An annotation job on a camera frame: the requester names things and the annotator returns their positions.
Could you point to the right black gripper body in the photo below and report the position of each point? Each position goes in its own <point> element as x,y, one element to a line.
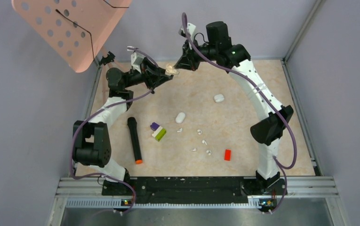
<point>193,58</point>

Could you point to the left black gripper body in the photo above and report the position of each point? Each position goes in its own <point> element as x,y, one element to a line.
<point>147,77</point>

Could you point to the beige earbud case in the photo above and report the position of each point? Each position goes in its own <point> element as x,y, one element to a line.
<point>171,70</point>

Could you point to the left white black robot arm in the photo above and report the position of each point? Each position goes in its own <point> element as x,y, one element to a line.
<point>91,144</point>

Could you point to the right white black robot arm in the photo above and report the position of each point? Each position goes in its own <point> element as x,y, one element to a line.
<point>273,116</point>

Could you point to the white earbud case far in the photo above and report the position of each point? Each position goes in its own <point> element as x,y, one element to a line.
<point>219,98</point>

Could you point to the white closed earbud case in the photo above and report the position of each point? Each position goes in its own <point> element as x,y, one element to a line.
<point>180,117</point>

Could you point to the black marker orange cap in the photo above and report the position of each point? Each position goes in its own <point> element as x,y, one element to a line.
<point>132,126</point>

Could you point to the purple white green block stack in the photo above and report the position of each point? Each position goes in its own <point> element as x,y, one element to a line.
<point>158,131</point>

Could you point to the pink perforated music stand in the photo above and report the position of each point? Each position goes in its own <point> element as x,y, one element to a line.
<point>75,29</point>

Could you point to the red toy brick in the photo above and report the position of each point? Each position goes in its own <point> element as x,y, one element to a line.
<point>227,155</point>

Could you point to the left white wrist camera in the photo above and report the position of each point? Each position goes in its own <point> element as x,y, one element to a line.
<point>136,58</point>

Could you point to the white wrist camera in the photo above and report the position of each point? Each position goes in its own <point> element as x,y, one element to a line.
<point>191,29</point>
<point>136,58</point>

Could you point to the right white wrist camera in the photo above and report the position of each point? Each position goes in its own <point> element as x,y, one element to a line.
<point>191,29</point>

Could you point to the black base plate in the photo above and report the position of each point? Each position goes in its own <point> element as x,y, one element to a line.
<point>194,190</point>

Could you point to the aluminium frame rail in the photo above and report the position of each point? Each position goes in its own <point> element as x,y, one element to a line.
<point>310,201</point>

